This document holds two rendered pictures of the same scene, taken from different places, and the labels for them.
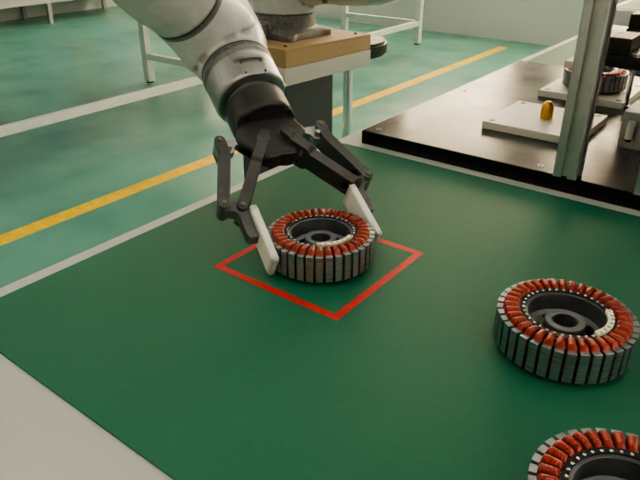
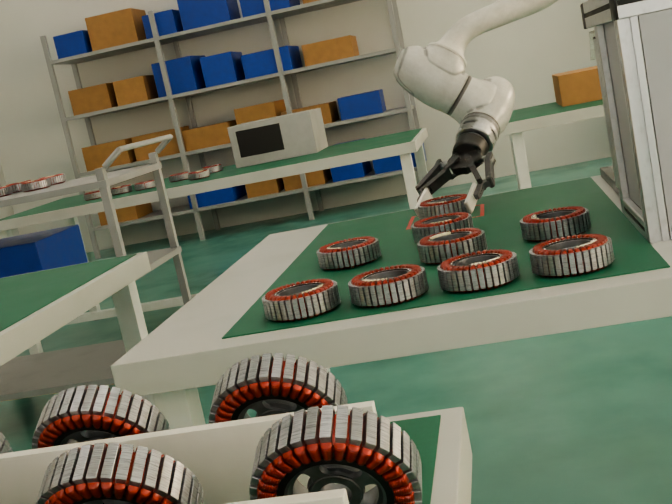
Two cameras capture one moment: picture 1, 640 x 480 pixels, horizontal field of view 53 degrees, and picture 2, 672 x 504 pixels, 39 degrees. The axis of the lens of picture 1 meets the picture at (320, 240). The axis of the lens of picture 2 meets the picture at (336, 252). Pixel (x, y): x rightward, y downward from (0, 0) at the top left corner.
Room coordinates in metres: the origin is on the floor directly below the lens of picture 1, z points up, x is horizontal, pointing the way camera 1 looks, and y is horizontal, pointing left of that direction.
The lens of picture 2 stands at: (-0.52, -1.65, 1.06)
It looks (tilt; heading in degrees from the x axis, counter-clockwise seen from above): 10 degrees down; 63
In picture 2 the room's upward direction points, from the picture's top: 12 degrees counter-clockwise
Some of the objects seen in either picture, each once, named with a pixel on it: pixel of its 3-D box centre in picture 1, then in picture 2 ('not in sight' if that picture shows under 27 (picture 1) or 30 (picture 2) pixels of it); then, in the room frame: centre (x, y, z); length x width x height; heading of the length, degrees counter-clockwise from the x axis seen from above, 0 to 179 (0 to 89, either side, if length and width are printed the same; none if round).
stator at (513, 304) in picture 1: (563, 327); (442, 227); (0.44, -0.21, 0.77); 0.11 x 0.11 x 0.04
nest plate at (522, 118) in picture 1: (545, 121); not in sight; (0.99, -0.36, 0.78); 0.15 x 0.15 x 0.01; 52
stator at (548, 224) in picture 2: not in sight; (555, 223); (0.50, -0.44, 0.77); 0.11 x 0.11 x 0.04
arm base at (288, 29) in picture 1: (279, 24); not in sight; (1.69, 0.10, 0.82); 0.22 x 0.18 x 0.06; 143
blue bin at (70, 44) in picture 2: not in sight; (80, 45); (1.75, 6.95, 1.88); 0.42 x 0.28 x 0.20; 51
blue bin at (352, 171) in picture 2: not in sight; (349, 159); (3.47, 5.63, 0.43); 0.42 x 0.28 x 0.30; 50
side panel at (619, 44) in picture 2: not in sight; (629, 125); (0.59, -0.55, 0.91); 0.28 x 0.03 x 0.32; 52
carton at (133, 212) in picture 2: not in sight; (125, 208); (1.79, 6.94, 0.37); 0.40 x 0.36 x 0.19; 52
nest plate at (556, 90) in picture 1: (591, 90); not in sight; (1.18, -0.51, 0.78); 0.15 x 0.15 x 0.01; 52
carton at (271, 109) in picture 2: not in sight; (262, 119); (2.93, 6.06, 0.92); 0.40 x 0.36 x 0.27; 50
